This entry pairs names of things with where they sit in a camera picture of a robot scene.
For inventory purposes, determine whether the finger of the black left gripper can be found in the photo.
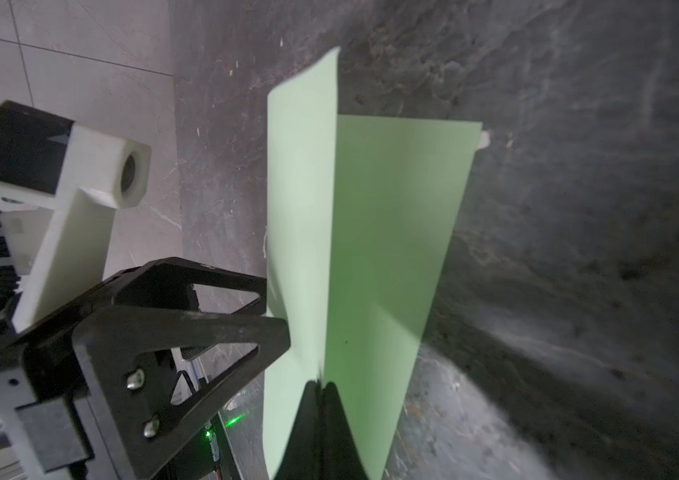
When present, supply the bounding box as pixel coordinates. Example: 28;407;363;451
101;257;266;315

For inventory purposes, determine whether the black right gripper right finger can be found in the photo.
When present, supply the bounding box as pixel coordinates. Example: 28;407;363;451
318;382;369;480

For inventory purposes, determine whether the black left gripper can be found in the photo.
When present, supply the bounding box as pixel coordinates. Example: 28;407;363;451
0;300;290;479

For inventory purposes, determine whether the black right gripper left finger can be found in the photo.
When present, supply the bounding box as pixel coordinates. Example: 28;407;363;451
275;381;319;480

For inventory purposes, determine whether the light green paper sheet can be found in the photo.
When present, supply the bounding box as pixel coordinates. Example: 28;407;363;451
262;49;483;479

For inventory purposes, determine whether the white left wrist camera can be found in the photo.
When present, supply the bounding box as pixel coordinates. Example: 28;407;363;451
0;101;151;333

